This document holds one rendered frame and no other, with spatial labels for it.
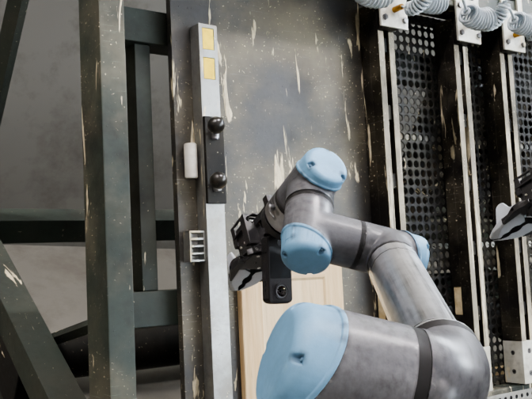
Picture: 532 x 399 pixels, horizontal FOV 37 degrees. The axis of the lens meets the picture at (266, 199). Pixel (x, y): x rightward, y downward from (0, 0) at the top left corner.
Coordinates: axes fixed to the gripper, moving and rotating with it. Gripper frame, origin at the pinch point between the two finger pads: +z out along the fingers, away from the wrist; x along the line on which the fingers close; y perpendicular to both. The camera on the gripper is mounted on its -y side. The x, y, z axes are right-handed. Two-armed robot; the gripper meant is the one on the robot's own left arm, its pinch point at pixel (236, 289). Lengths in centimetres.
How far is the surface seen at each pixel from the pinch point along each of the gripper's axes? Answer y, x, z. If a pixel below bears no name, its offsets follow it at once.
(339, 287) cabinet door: 20, -49, 32
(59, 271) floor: 140, -39, 227
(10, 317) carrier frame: 39, 20, 85
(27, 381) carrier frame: 19, 18, 81
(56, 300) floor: 117, -32, 215
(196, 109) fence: 53, -7, 9
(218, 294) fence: 14.9, -12.1, 28.4
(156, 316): 13.8, 0.1, 36.3
